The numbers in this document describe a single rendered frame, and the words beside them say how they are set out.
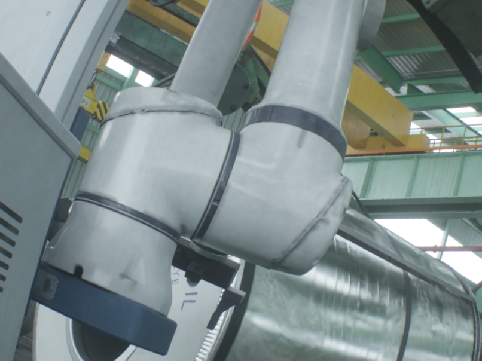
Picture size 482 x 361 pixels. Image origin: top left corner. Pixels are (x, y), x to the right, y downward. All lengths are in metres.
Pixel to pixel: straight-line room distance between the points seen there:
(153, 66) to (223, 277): 1.62
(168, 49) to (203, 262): 1.66
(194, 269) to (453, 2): 0.76
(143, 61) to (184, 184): 2.04
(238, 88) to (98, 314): 1.15
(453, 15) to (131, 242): 0.84
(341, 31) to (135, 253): 0.46
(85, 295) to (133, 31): 2.14
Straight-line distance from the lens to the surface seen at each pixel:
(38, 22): 1.03
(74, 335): 2.45
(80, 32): 0.97
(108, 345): 2.52
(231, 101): 2.00
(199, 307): 1.87
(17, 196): 0.70
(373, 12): 1.54
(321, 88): 1.11
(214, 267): 1.52
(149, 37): 3.04
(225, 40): 1.33
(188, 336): 1.87
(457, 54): 2.10
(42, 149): 0.72
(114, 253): 0.96
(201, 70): 1.33
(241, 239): 1.02
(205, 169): 0.99
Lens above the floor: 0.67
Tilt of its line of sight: 15 degrees up
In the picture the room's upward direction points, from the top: 20 degrees clockwise
